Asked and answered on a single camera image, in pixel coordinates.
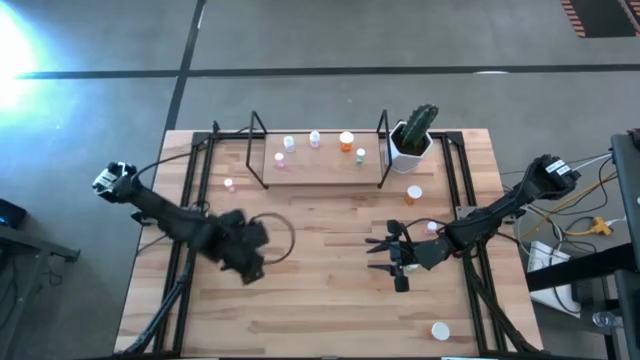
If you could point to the wooden shelf black metal frame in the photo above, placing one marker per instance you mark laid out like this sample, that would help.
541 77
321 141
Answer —
325 170

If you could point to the white plant pot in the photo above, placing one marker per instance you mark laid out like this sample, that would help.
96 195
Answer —
400 162

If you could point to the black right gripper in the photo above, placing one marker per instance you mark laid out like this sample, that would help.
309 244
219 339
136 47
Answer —
425 252

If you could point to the pink medicine bottle white cap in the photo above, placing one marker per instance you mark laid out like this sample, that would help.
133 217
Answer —
229 184
279 160
431 227

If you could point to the green cactus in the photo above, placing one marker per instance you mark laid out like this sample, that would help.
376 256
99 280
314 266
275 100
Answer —
419 127

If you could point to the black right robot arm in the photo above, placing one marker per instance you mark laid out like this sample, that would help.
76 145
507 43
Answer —
500 212

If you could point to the black device blue light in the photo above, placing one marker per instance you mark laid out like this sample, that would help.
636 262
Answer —
10 215

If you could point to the clear plastic bottle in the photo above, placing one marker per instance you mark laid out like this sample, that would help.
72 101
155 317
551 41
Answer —
606 319

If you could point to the orange medicine bottle white cap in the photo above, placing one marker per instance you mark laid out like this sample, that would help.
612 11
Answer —
346 141

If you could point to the yellow plug adapter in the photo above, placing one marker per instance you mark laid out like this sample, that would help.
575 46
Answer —
601 226

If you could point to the black metal stand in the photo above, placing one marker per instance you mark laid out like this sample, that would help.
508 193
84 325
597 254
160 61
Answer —
30 240

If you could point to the white power strip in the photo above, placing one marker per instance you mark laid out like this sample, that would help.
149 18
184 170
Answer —
545 260

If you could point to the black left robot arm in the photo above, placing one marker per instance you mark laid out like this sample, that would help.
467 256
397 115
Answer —
160 212

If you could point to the black mat orange striped border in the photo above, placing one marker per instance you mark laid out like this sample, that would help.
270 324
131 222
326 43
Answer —
605 17

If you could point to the black aluminium rig frame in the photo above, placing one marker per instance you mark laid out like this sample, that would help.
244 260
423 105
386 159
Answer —
201 138

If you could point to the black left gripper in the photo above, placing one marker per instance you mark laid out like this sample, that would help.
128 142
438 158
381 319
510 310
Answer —
235 240

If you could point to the black side table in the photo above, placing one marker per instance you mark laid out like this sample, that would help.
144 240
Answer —
627 200

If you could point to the clear medicine bottle white cap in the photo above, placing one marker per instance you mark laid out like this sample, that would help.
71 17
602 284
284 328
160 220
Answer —
314 138

